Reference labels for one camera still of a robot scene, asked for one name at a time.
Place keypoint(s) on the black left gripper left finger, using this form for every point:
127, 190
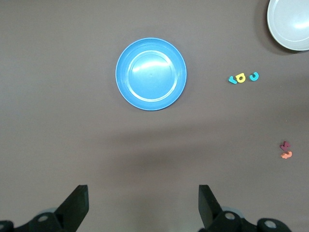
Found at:
72, 212

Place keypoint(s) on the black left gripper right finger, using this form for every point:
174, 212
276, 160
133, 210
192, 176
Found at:
212, 217

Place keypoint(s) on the teal foam letter r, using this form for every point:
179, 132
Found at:
232, 80

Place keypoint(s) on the yellow foam letter d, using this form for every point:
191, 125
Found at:
242, 81

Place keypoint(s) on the teal foam letter c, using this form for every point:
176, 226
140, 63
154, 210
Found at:
253, 78

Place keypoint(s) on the orange foam letter t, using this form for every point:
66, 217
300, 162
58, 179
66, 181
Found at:
286, 155

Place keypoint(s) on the maroon foam letter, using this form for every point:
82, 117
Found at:
285, 145

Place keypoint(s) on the blue plate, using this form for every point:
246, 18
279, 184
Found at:
150, 75

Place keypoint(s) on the beige plate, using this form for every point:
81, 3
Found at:
292, 24

